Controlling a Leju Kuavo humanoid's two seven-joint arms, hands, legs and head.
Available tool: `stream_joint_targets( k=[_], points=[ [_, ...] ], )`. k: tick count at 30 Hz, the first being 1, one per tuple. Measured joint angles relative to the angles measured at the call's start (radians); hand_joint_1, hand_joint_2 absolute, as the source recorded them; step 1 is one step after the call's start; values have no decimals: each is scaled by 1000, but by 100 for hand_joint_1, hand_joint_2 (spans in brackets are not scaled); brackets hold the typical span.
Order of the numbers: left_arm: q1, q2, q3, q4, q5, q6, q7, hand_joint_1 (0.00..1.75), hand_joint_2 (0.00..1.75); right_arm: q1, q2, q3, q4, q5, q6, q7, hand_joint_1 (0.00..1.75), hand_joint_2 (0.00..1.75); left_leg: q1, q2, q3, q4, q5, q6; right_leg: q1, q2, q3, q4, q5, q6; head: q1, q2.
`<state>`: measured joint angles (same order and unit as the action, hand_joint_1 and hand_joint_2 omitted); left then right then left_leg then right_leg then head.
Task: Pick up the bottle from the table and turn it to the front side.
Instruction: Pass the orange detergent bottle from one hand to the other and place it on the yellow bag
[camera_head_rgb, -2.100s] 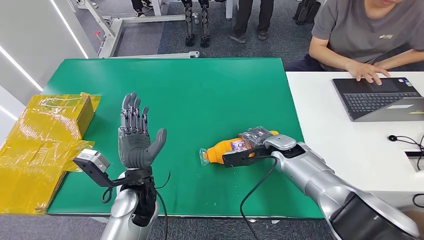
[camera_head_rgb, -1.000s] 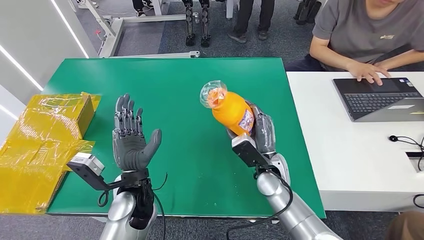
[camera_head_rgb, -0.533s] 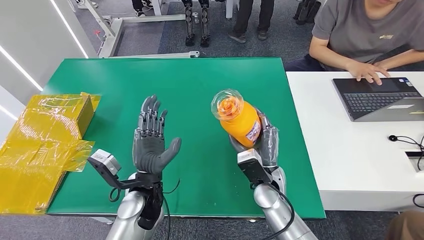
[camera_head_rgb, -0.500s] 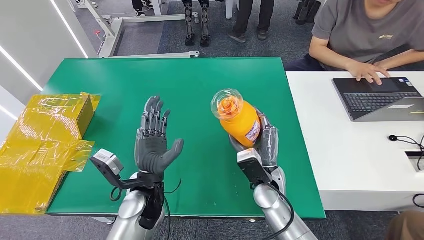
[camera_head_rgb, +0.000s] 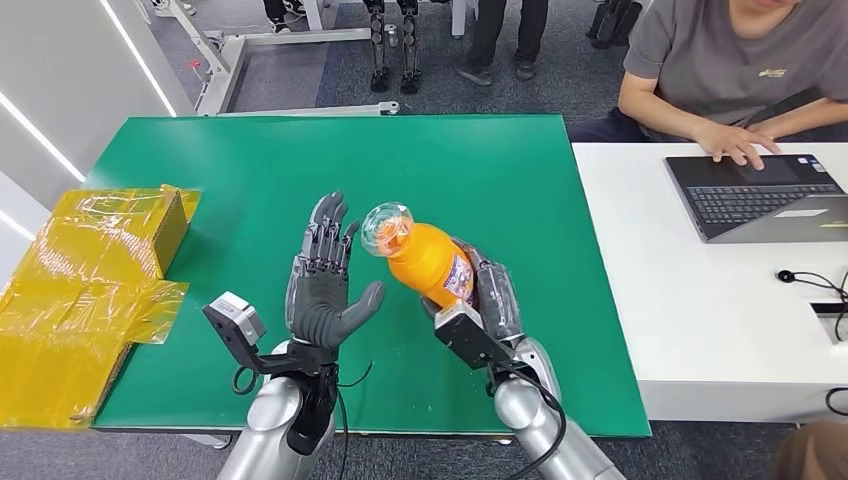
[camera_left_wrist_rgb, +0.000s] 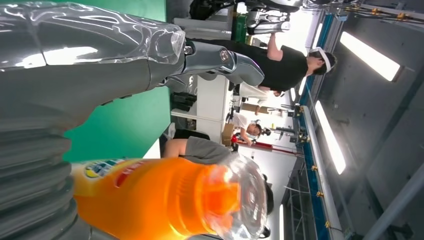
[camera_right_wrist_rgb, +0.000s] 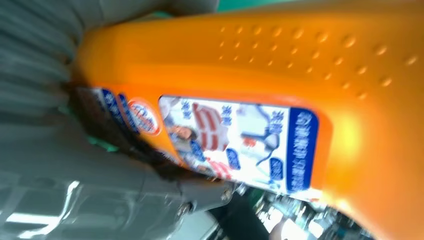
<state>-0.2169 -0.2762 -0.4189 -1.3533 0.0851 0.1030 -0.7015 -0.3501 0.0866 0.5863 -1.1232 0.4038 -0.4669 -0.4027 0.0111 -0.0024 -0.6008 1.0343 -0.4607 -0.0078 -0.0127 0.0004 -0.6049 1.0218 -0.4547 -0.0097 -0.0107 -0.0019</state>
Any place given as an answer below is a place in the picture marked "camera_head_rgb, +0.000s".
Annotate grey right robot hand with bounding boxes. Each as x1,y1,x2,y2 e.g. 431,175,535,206
455,238,526,346

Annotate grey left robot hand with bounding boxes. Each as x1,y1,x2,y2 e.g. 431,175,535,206
284,190,387,351

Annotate person's right hand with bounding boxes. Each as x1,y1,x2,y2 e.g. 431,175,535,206
690,121,784,172

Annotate orange detergent bottle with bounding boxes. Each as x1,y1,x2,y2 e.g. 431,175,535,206
359,201,477,311

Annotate dark grey laptop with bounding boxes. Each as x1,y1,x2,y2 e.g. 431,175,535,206
664,153,848,245

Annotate person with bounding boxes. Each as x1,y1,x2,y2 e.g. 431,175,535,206
568,0,848,172
454,0,551,87
261,0,307,34

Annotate black equipment legs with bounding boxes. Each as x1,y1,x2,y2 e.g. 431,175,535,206
586,0,644,52

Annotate tall yellow taped cardboard box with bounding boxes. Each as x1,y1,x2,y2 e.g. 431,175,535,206
33,184,203,283

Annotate flat yellow taped cardboard box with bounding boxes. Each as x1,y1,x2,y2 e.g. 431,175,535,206
0,274,191,431

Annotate humanoid robot on gantry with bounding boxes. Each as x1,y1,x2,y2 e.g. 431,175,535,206
360,0,425,95

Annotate brown rounded object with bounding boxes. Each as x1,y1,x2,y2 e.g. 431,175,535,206
768,420,848,480

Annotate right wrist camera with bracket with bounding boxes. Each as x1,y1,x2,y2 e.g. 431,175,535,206
433,301,525,372

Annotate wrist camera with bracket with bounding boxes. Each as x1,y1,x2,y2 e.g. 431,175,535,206
433,301,525,372
201,291,339,379

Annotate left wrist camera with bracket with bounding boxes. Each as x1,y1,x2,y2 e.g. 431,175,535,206
201,291,339,379

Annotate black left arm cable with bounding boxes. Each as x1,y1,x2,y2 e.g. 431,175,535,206
334,360,376,480

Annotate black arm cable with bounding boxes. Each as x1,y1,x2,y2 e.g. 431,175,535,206
334,360,376,480
490,367,568,480

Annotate black puck with cable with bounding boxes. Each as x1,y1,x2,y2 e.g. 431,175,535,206
776,268,848,342

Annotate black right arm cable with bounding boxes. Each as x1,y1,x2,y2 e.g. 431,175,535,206
490,367,568,480

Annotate white gantry frame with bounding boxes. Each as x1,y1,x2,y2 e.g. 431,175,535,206
135,0,402,119

